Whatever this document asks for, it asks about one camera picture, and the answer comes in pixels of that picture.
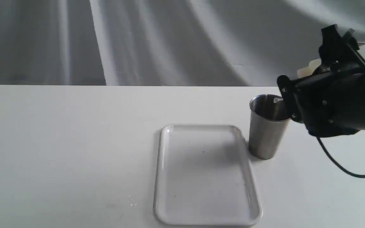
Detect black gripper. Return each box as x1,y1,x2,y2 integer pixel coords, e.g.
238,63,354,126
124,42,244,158
277,24,365,138

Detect stainless steel cup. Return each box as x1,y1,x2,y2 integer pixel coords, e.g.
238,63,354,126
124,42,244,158
248,94,290,159

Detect white plastic tray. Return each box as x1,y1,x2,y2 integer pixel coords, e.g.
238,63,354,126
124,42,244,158
154,124,263,227

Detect grey backdrop cloth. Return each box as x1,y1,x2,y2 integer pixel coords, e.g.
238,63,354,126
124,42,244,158
0,0,365,86

